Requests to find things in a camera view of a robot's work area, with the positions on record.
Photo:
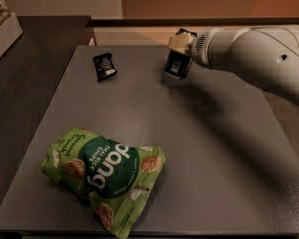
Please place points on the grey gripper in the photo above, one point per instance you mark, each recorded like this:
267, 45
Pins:
201, 48

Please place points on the blue pepsi can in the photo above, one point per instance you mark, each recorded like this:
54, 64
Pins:
178, 64

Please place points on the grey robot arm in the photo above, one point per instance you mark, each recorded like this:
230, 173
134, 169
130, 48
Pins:
265, 56

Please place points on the black snack bar wrapper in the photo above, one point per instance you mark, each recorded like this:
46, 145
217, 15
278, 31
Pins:
104, 66

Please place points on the green dang chips bag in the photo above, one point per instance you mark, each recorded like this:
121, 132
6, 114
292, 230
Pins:
116, 179

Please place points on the dark side table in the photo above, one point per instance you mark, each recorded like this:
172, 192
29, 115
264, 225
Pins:
30, 72

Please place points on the white box with snacks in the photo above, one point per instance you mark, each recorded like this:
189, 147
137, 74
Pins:
0, 30

